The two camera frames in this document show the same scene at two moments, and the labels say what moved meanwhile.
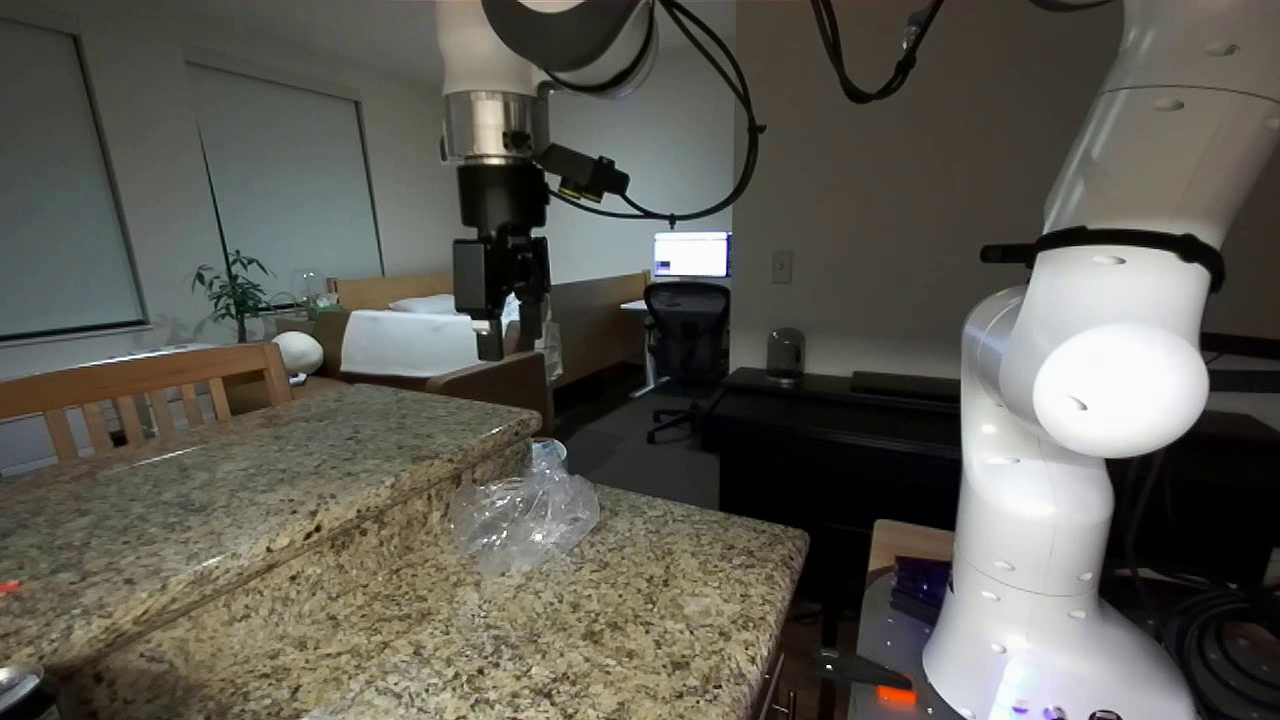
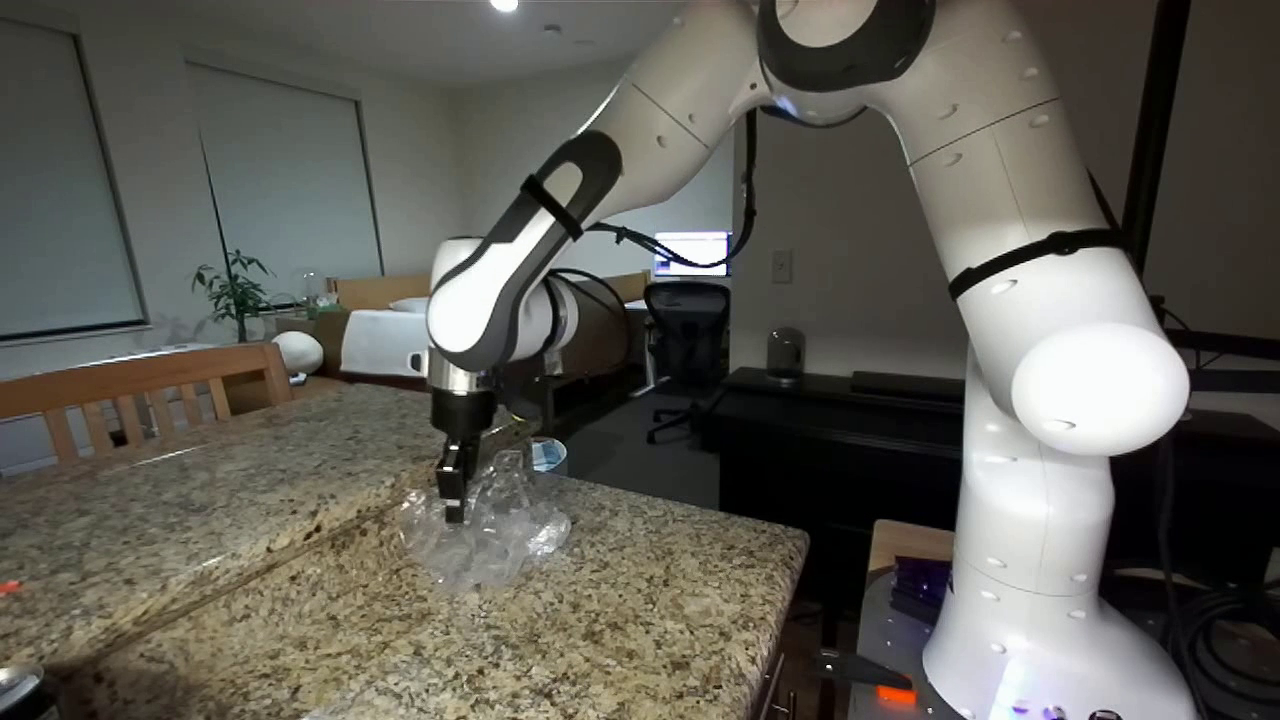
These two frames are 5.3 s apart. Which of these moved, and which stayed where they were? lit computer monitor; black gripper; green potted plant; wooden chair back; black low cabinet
Moved: black gripper
Stayed: black low cabinet; wooden chair back; green potted plant; lit computer monitor
